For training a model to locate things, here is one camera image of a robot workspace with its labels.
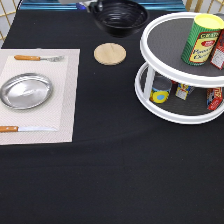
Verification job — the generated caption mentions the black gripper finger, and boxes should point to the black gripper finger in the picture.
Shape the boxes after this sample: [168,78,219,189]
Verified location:
[97,0,103,12]

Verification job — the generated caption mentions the black ribbed bowl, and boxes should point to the black ribbed bowl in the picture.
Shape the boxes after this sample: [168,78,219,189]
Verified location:
[89,0,149,38]

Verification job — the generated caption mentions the white two-tier lazy Susan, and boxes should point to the white two-tier lazy Susan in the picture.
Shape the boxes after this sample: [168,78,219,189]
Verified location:
[135,12,224,124]

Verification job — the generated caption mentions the silver metal plate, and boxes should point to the silver metal plate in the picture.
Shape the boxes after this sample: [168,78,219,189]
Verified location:
[0,73,53,110]

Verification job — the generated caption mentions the round wooden coaster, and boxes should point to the round wooden coaster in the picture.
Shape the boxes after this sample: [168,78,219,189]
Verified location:
[94,43,126,65]

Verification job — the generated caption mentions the yellow blue can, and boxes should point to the yellow blue can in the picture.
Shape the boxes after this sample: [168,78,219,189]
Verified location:
[150,76,172,103]

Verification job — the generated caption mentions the yellow green parmesan canister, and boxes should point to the yellow green parmesan canister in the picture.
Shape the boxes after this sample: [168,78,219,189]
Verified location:
[181,14,224,66]

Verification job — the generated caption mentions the beige woven placemat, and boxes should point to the beige woven placemat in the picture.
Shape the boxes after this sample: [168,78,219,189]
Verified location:
[0,49,80,145]

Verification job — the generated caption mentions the blue yellow small box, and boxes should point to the blue yellow small box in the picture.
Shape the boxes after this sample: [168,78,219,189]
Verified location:
[175,83,194,100]

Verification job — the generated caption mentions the red raisins box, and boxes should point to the red raisins box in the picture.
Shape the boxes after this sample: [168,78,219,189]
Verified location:
[210,29,224,70]

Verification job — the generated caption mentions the wooden handled fork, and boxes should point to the wooden handled fork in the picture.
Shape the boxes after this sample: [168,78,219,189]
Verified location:
[14,55,64,62]

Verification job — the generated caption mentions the wooden handled knife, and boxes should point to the wooden handled knife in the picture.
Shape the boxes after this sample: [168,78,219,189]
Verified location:
[0,126,57,133]

